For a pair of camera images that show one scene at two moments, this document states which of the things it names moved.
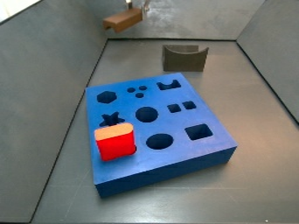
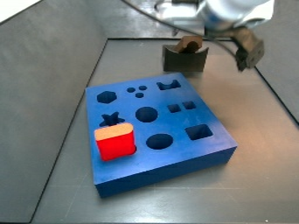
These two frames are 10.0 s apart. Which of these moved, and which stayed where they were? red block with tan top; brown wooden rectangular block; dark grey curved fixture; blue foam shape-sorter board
Moved: brown wooden rectangular block
Stayed: dark grey curved fixture; blue foam shape-sorter board; red block with tan top
